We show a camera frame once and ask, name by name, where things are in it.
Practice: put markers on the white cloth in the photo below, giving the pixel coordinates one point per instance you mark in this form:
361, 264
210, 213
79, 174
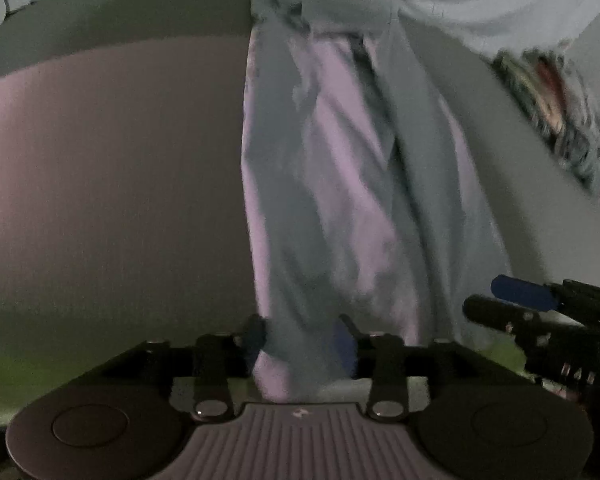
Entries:
480, 10

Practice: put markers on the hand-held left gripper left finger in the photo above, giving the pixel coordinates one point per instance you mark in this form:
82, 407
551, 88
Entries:
254, 342

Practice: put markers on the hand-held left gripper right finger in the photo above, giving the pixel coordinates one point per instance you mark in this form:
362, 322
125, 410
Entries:
342, 350

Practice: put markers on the patterned printed cloth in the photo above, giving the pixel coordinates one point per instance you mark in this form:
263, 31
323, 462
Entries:
565, 125

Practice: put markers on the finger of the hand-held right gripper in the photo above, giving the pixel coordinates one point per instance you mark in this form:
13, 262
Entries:
522, 292
495, 311

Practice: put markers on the white garment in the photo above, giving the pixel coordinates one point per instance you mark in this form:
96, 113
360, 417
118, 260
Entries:
330, 185

